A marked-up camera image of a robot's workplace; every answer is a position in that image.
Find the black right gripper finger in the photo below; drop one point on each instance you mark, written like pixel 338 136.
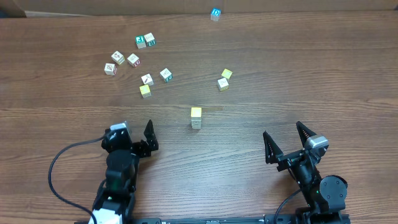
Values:
pixel 306 135
pixel 272 150

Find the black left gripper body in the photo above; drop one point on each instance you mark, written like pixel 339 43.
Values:
pixel 140 149

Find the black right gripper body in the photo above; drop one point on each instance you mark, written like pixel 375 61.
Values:
pixel 288 158

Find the yellow block letter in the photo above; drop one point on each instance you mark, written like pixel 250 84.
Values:
pixel 196 112

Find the letter A wooden block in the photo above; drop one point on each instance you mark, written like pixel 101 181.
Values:
pixel 166 75

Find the red number three block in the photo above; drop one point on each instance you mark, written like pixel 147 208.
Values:
pixel 134 60

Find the number five green block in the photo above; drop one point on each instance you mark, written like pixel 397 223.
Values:
pixel 150 40

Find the letter B wooden block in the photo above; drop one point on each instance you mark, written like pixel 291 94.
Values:
pixel 196 126

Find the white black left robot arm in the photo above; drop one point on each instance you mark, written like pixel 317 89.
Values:
pixel 115 198

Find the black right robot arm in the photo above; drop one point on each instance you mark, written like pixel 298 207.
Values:
pixel 325 196

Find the yellow block far left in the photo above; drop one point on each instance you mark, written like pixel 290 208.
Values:
pixel 145 91

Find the hammer picture block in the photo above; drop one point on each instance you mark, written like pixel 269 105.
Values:
pixel 147 79

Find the wooden block crossed picture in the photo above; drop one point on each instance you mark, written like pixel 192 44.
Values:
pixel 110 69

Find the wooden block red picture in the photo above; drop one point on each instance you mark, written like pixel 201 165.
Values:
pixel 118 57

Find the scissors picture wooden block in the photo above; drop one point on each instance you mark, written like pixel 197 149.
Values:
pixel 222 84

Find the yellow topped acorn block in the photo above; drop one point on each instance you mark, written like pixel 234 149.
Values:
pixel 227 73

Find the green letter H block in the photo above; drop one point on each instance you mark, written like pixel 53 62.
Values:
pixel 140 41

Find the blue letter D block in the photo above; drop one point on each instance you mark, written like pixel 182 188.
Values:
pixel 215 14

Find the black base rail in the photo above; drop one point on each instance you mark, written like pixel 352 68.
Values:
pixel 211 221

